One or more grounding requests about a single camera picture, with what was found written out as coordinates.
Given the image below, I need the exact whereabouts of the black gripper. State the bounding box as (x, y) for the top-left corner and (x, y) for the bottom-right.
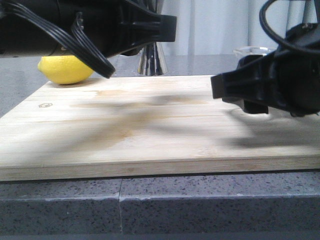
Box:
(57, 0), (177, 57)
(210, 23), (320, 117)

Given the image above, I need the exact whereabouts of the clear glass beaker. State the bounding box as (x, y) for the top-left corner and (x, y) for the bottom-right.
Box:
(233, 45), (276, 60)

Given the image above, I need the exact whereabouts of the steel double jigger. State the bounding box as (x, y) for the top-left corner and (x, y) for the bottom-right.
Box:
(137, 42), (168, 77)

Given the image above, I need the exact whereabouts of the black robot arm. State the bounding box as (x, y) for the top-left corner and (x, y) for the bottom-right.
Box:
(0, 0), (177, 58)

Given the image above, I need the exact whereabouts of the grey curtain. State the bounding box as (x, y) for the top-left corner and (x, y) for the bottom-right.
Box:
(162, 0), (317, 56)

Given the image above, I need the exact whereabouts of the yellow lemon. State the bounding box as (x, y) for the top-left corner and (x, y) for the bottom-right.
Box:
(37, 55), (94, 85)

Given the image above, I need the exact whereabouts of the light wooden cutting board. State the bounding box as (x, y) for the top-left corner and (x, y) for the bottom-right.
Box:
(0, 75), (320, 181)

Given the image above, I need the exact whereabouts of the black left ribbon cable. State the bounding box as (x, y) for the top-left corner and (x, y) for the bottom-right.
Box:
(0, 0), (116, 80)

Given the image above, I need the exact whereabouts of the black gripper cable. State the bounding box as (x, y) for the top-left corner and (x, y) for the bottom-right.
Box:
(259, 0), (320, 54)

